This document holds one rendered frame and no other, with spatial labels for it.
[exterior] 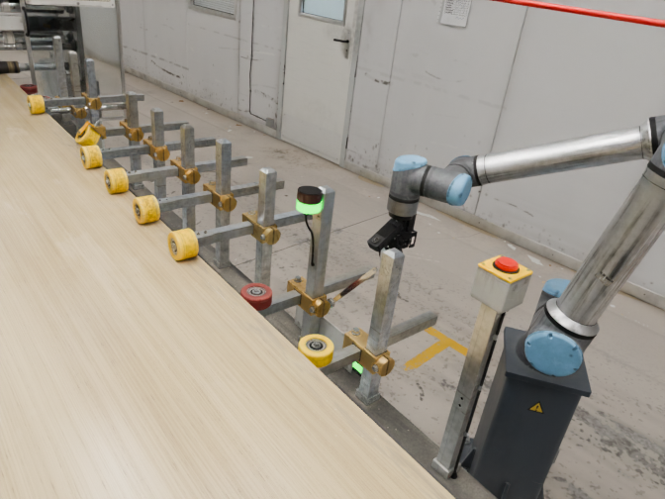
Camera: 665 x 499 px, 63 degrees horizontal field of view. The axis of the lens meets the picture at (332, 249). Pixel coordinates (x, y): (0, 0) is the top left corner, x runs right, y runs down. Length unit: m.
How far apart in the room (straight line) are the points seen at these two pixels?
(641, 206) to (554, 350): 0.44
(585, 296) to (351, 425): 0.75
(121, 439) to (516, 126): 3.38
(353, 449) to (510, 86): 3.24
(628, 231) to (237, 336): 0.96
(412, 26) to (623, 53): 1.53
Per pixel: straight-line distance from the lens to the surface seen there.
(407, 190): 1.55
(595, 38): 3.75
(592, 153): 1.57
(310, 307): 1.45
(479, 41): 4.08
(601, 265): 1.51
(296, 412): 1.08
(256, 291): 1.38
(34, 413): 1.14
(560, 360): 1.61
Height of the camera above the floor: 1.67
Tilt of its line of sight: 28 degrees down
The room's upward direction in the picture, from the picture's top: 7 degrees clockwise
